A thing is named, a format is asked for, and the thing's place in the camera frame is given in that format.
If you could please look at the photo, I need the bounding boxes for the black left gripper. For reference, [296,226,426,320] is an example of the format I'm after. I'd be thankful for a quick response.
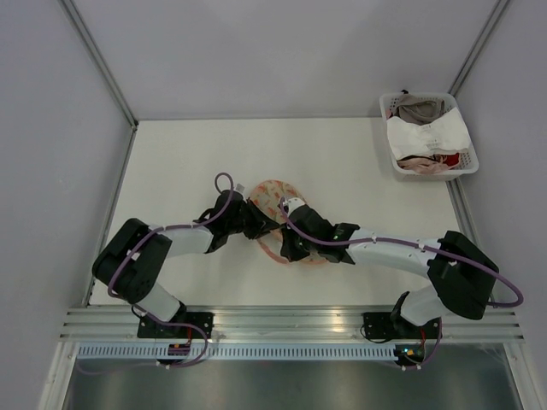
[226,199,279,240]

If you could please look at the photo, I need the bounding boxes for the floral mesh laundry bag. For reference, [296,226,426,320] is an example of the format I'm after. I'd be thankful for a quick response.
[249,179,306,265]

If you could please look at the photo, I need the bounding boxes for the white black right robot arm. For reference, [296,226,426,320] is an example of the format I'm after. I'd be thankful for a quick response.
[279,198,499,337]

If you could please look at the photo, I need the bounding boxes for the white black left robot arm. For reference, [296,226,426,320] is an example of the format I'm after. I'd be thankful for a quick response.
[91,190,279,338]

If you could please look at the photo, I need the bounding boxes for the white bra in basket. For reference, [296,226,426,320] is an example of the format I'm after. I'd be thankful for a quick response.
[386,108,472,161]

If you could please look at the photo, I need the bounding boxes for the pink red garments in basket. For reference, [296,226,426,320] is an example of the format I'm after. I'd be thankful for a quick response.
[397,153,461,175]

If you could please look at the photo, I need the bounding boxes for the grey garment in basket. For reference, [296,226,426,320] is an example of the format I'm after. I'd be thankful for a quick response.
[393,94,444,126]

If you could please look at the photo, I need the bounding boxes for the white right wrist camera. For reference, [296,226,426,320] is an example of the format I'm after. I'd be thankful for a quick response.
[280,197,306,215]

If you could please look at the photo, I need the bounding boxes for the white slotted cable duct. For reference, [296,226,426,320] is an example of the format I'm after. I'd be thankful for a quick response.
[77,343,397,361]

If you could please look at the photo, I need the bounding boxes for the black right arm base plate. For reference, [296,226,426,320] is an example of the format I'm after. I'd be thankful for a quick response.
[360,312,409,343]

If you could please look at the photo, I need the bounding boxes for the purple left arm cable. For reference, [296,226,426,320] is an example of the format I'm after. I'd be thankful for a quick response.
[76,172,236,377]

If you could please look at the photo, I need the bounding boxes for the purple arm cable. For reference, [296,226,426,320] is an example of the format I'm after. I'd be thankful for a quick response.
[76,172,236,377]
[279,196,525,372]

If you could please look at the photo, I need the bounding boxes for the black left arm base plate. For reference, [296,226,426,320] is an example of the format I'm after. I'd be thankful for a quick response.
[137,312,214,340]

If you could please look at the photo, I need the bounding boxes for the aluminium mounting rail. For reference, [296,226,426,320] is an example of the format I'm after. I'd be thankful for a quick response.
[59,305,525,344]

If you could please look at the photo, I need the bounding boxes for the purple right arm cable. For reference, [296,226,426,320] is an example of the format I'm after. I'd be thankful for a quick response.
[279,196,525,372]

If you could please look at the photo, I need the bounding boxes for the left aluminium frame post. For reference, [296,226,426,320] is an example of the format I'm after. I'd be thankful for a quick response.
[58,0,138,131]

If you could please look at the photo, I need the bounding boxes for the aluminium frame post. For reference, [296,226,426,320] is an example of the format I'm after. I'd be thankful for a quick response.
[58,0,138,131]
[448,0,513,97]

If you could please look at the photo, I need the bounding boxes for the right aluminium frame post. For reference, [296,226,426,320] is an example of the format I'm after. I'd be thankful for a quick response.
[448,0,513,97]

